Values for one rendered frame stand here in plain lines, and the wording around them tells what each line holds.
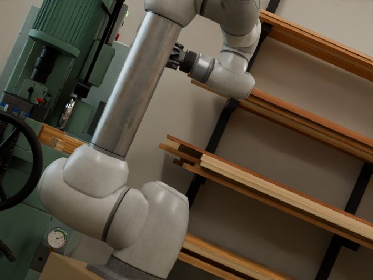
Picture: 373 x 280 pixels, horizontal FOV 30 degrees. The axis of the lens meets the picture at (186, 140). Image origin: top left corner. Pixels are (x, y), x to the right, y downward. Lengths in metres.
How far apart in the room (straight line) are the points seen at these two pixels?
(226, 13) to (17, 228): 0.95
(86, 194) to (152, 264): 0.24
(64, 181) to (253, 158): 2.95
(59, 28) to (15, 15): 2.51
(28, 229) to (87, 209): 0.50
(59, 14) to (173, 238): 0.90
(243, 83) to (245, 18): 0.55
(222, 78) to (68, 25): 0.52
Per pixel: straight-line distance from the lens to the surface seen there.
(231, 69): 2.28
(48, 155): 2.19
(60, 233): 2.15
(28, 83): 2.31
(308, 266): 4.72
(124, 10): 2.66
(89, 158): 1.75
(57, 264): 1.79
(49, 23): 2.30
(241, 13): 1.75
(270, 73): 4.66
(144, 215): 1.73
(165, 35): 1.77
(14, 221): 2.22
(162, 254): 1.74
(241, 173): 4.14
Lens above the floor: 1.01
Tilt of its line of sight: 2 degrees up
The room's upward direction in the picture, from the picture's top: 23 degrees clockwise
